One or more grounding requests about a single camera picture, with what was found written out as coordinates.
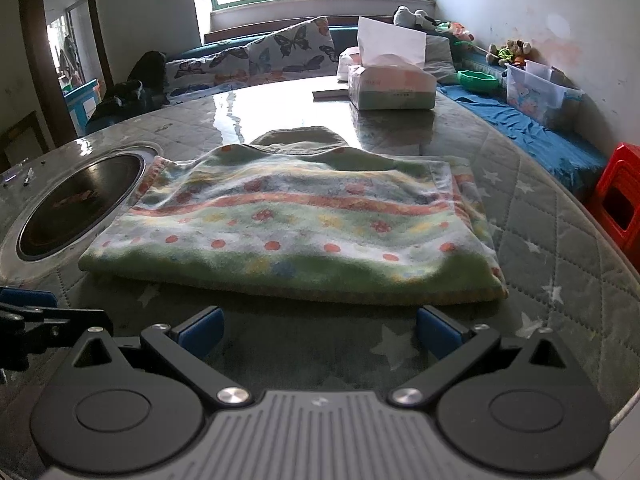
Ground colourful patterned child's garment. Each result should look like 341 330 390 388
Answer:
79 128 508 306

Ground black marker pen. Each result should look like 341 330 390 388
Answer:
23 168 35 186

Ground grey pillow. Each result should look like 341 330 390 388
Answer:
423 35 458 86

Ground blue white cabinet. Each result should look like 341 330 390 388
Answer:
63 79 101 136

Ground butterfly print cushion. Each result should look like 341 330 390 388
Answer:
165 16 340 101

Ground clear plastic storage box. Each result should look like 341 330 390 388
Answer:
506 65 584 131

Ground pink tissue pack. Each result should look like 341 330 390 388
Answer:
336 47 360 82
347 16 437 110

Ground blue sofa bench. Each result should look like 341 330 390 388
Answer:
168 25 608 196

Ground green bowl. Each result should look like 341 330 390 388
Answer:
458 70 501 93

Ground red plastic stool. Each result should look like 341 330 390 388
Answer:
588 143 640 266

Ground black backpack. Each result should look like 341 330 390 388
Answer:
86 51 169 134

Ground white plush toy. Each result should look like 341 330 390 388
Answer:
393 6 438 32

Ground colourful stuffed toys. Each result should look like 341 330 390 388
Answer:
485 39 533 68

